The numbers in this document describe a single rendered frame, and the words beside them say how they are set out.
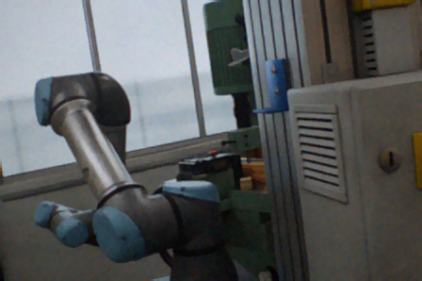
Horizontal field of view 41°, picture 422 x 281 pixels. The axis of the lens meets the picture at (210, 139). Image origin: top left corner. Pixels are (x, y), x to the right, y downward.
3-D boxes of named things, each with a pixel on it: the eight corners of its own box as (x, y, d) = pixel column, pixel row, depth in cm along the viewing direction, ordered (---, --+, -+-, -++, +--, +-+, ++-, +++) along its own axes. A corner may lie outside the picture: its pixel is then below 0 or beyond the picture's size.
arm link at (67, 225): (100, 216, 155) (85, 204, 164) (59, 226, 150) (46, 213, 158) (102, 241, 158) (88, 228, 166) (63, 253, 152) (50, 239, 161)
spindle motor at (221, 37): (203, 97, 196) (190, 7, 193) (241, 91, 207) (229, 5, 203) (237, 94, 182) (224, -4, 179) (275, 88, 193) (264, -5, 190)
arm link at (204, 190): (236, 239, 121) (228, 176, 120) (182, 256, 114) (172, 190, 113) (206, 229, 132) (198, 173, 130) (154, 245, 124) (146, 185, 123)
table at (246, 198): (142, 204, 207) (139, 188, 206) (207, 185, 226) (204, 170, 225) (257, 223, 160) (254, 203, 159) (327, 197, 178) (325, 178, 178)
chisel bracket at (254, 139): (230, 156, 197) (226, 131, 196) (259, 148, 205) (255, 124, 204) (244, 156, 191) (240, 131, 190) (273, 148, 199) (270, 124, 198)
